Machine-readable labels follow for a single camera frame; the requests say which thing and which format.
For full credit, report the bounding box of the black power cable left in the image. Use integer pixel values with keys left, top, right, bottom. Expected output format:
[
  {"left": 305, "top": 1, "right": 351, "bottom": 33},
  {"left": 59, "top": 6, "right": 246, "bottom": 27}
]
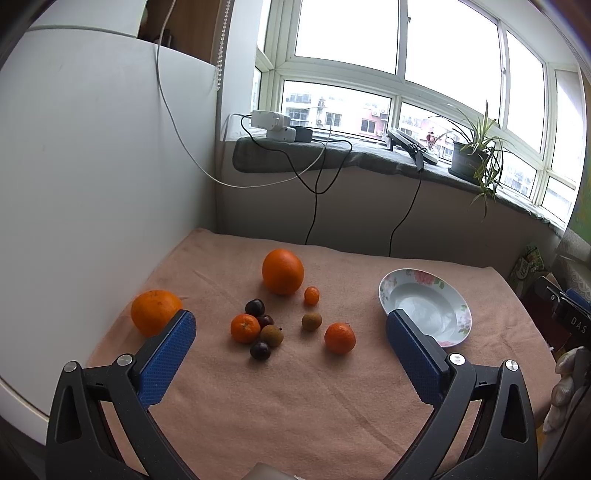
[{"left": 239, "top": 113, "right": 355, "bottom": 247}]

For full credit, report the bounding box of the white cabinet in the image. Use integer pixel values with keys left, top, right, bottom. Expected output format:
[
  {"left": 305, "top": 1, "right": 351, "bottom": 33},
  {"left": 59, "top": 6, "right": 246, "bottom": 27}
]
[{"left": 1, "top": 1, "right": 216, "bottom": 441}]

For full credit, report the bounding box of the grey green sill cloth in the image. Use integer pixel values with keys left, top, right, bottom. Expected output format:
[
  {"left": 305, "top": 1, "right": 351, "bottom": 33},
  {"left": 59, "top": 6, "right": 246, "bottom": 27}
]
[{"left": 232, "top": 137, "right": 566, "bottom": 236}]

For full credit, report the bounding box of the black power adapter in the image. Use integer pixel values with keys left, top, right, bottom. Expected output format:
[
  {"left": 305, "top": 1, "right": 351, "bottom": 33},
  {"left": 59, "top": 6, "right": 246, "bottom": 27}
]
[{"left": 294, "top": 126, "right": 314, "bottom": 143}]

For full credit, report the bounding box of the green snack bag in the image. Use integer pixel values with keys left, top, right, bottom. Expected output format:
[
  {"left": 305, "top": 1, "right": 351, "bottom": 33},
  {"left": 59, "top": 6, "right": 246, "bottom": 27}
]
[{"left": 508, "top": 243, "right": 547, "bottom": 297}]

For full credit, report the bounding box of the mandarin with stem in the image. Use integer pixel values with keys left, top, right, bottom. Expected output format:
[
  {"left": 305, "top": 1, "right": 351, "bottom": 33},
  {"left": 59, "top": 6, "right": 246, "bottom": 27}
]
[{"left": 230, "top": 314, "right": 260, "bottom": 344}]

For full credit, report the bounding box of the smooth large orange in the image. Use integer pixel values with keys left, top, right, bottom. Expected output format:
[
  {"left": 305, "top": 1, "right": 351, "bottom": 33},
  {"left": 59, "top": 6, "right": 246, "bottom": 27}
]
[{"left": 262, "top": 249, "right": 304, "bottom": 296}]

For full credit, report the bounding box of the black power cable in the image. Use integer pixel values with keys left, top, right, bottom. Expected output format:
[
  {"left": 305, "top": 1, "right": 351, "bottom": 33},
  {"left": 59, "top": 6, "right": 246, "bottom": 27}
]
[
  {"left": 387, "top": 172, "right": 424, "bottom": 257},
  {"left": 239, "top": 113, "right": 355, "bottom": 247}
]

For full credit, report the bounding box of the pink table cloth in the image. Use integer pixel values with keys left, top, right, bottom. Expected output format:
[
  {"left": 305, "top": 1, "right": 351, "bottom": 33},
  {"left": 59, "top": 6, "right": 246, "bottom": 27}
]
[{"left": 85, "top": 227, "right": 562, "bottom": 480}]

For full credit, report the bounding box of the black laptop on sill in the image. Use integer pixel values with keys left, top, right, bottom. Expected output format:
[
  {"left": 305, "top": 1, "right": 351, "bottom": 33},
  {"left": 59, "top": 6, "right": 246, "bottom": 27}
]
[{"left": 386, "top": 128, "right": 438, "bottom": 170}]

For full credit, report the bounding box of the small dark red plum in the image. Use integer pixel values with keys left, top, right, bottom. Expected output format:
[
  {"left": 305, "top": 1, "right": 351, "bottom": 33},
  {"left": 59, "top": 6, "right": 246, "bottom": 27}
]
[{"left": 257, "top": 314, "right": 274, "bottom": 329}]

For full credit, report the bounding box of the gloved right hand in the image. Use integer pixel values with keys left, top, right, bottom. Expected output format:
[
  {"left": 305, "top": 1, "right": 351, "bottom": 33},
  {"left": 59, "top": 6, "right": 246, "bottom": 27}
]
[{"left": 543, "top": 347, "right": 590, "bottom": 435}]

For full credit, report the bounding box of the potted spider plant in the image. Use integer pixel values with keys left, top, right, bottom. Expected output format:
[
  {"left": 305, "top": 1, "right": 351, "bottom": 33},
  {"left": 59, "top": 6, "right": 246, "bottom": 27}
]
[{"left": 441, "top": 103, "right": 512, "bottom": 220}]

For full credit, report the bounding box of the floral white plate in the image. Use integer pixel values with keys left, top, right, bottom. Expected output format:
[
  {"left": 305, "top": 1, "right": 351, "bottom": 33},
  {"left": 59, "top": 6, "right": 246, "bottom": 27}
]
[{"left": 378, "top": 268, "right": 473, "bottom": 348}]

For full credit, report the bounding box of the brown longan with stem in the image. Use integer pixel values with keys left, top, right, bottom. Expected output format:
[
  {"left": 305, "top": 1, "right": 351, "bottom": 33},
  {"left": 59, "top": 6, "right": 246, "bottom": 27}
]
[{"left": 259, "top": 325, "right": 284, "bottom": 348}]

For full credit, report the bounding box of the rough large orange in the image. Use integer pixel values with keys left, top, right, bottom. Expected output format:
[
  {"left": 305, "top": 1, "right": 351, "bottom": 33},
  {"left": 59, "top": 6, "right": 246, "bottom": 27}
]
[{"left": 130, "top": 290, "right": 183, "bottom": 338}]

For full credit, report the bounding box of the mandarin orange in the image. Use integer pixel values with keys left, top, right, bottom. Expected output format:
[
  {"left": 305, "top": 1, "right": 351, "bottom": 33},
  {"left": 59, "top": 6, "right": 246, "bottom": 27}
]
[{"left": 325, "top": 323, "right": 356, "bottom": 355}]

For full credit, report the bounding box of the small orange kumquat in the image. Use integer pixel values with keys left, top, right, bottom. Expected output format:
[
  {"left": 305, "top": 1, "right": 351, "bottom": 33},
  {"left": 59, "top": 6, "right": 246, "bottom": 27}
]
[{"left": 304, "top": 286, "right": 321, "bottom": 306}]

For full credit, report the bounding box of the white cable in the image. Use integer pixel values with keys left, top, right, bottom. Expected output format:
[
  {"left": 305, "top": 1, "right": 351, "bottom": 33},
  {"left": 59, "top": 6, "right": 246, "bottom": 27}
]
[{"left": 155, "top": 0, "right": 335, "bottom": 190}]

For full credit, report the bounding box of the white power strip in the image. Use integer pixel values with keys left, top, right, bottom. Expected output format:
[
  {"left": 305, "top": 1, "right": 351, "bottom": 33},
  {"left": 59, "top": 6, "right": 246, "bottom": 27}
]
[{"left": 250, "top": 110, "right": 297, "bottom": 143}]

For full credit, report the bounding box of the black power cable right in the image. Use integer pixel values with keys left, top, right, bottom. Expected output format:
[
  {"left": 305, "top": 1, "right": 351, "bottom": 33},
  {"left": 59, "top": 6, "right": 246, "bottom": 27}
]
[{"left": 387, "top": 172, "right": 424, "bottom": 257}]

